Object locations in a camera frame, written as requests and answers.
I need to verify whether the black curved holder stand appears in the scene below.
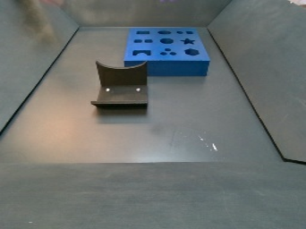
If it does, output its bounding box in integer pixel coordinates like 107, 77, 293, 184
91, 62, 148, 107

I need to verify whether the blue shape sorter block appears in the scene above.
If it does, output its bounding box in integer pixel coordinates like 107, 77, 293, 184
123, 28, 210, 76

